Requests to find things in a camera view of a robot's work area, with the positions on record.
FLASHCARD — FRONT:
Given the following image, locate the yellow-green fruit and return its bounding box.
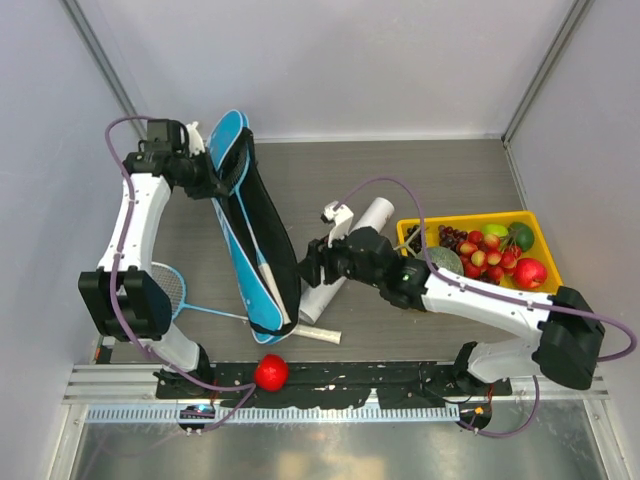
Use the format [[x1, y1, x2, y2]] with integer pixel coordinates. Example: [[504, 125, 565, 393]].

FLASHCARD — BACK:
[[481, 223, 509, 238]]

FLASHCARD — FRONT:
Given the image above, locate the red cherry bunch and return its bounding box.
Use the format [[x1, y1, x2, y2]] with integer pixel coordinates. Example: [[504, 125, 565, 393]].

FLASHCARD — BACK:
[[452, 230, 523, 285]]

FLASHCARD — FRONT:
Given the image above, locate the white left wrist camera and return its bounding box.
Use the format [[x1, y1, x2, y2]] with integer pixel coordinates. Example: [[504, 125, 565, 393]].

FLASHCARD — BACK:
[[186, 121, 206, 156]]

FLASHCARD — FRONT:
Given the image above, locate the white shuttlecock tube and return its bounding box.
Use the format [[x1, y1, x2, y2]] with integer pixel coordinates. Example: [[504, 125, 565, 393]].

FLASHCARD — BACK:
[[298, 197, 397, 324]]

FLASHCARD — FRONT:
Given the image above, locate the blue racket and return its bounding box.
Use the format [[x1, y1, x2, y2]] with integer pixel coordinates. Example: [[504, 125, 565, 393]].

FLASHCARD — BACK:
[[210, 126, 290, 333], [151, 262, 342, 345]]

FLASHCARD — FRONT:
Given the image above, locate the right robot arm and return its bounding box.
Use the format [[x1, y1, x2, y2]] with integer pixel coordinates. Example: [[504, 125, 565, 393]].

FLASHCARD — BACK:
[[297, 227, 605, 394]]

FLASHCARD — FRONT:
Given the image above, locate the red apple on table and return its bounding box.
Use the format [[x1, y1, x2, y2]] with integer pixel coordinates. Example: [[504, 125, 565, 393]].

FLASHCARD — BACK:
[[254, 354, 289, 392]]

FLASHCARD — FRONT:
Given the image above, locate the black grape bunch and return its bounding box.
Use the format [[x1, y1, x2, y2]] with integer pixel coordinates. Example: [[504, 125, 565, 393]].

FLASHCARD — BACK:
[[395, 225, 422, 257]]

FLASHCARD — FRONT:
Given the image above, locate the green lime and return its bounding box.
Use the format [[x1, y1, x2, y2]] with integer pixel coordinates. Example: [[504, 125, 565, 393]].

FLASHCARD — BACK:
[[508, 222, 535, 252]]

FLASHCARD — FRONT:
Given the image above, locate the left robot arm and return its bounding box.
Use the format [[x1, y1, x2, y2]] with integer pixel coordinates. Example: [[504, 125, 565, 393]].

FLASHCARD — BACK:
[[78, 117, 224, 398]]

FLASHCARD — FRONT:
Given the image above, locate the red apple in tray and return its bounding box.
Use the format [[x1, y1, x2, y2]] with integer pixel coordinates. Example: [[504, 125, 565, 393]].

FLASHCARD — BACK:
[[512, 258, 548, 289]]

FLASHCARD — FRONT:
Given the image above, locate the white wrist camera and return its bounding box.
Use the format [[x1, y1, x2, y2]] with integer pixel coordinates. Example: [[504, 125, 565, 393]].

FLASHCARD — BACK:
[[321, 201, 354, 248], [186, 121, 206, 156]]

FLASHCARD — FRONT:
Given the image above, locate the green netted melon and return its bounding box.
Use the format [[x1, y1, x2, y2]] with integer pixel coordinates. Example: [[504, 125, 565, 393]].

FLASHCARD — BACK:
[[427, 246, 464, 275]]

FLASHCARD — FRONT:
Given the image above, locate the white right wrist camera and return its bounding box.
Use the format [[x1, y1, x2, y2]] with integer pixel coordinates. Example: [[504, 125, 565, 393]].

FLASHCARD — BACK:
[[321, 201, 354, 248]]

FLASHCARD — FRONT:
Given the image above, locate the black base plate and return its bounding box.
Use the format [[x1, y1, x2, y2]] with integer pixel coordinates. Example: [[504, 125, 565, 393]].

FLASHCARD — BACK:
[[154, 361, 512, 410]]

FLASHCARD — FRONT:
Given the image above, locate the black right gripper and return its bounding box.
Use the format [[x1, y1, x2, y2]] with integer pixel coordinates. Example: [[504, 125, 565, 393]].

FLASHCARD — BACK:
[[294, 223, 383, 287]]

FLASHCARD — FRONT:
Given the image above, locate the yellow plastic tray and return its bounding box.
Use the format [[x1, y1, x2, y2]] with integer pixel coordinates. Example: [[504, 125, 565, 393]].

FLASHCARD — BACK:
[[396, 211, 563, 302]]

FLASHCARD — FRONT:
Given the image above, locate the blue sport racket bag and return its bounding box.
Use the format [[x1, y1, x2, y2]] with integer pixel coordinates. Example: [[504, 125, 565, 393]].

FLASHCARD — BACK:
[[207, 110, 301, 345]]

